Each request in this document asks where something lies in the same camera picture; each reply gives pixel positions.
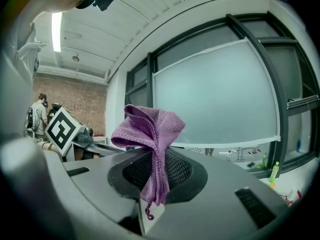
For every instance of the purple knitted cloth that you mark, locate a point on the purple knitted cloth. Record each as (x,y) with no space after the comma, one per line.
(152,126)

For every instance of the person's left forearm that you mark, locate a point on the person's left forearm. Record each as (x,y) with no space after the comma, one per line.
(57,154)

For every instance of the round ceiling fixture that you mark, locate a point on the round ceiling fixture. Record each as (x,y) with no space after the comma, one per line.
(75,58)

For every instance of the blue bottle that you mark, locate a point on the blue bottle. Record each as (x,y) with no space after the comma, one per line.
(298,145)

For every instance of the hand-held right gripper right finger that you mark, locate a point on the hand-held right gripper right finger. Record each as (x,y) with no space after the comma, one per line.
(220,184)

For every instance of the green bottle with yellow cap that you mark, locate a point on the green bottle with yellow cap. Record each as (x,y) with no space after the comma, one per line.
(274,171)

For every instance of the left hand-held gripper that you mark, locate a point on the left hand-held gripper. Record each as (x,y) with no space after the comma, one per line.
(61,131)

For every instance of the frosted glass pane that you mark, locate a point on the frosted glass pane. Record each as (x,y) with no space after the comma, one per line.
(212,96)

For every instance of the person's beige top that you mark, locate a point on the person's beige top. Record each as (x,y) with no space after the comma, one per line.
(22,59)

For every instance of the long ceiling light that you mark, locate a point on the long ceiling light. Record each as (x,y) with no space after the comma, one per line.
(56,31)

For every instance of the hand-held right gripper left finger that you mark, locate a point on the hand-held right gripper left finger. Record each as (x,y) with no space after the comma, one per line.
(90,184)

